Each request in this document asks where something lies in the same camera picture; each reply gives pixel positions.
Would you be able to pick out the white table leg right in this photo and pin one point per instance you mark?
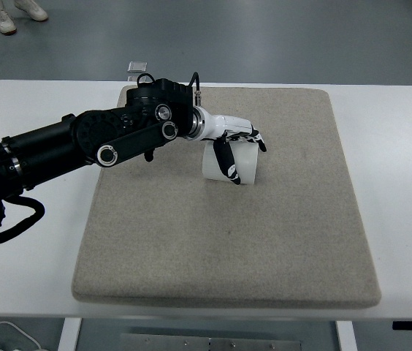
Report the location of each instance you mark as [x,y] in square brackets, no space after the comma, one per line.
[346,336]

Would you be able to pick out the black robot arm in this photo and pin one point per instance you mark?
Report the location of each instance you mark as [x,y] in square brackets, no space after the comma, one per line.
[155,113]

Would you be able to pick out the beige felt mat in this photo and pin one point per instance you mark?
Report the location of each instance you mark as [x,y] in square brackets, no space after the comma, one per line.
[160,234]

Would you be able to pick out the white table leg left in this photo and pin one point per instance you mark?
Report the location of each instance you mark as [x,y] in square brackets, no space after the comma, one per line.
[69,334]

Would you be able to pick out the white table leg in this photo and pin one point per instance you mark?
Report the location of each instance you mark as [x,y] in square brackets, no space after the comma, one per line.
[346,336]
[69,334]

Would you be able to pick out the white ribbed paper cup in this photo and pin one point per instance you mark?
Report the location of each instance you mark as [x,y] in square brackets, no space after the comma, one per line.
[245,156]

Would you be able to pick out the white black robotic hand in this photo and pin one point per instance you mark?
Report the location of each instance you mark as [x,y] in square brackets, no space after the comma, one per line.
[222,130]

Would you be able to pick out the metal base plate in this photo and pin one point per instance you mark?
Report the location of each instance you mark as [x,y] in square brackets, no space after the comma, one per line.
[135,341]

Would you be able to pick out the white sneaker right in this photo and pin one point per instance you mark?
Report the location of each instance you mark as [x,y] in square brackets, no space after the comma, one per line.
[32,8]

